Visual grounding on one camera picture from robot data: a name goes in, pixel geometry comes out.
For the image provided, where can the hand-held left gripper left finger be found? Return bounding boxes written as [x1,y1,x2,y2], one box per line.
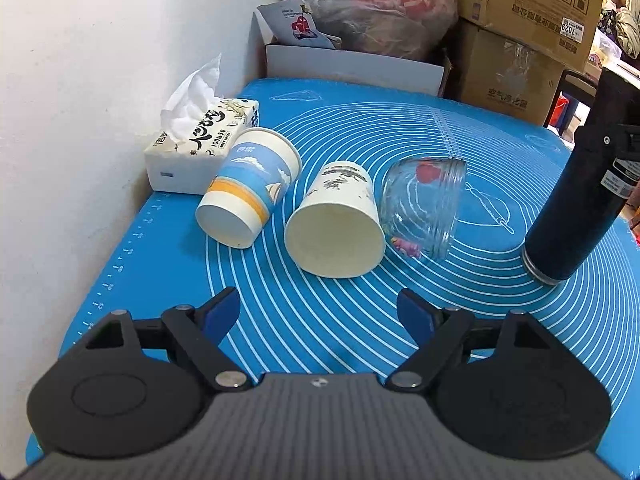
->
[65,287,253,393]

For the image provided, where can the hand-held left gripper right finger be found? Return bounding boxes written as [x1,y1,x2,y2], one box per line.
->
[384,287,576,393]

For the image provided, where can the white paper cup grey print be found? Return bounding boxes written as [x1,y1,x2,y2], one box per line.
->
[284,160,387,279]

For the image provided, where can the clear glass cup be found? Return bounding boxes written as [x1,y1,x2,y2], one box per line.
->
[377,156,468,261]

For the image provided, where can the blue striped paper cup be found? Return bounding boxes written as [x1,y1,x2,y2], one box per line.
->
[195,127,302,249]

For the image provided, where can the blue silicone mat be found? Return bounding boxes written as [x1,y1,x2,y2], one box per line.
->
[25,77,640,480]

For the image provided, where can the white tissue pack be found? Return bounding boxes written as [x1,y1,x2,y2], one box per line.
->
[144,53,261,195]

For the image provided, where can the black insulated bottle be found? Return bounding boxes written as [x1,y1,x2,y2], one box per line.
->
[521,66,640,287]

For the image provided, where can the brown cardboard box taped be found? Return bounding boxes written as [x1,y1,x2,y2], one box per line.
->
[447,20,576,127]

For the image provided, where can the white card red print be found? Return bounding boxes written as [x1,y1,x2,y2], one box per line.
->
[260,1,336,50]

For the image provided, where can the clear plastic bag red contents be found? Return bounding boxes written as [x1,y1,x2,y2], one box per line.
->
[300,0,460,62]

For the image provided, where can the brown cardboard box white label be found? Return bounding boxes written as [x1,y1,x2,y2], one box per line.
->
[452,0,608,75]

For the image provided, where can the pile of colourful bags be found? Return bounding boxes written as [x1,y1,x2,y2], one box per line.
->
[587,0,640,78]

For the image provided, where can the black metal frame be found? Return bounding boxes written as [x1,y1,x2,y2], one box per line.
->
[554,69,598,138]

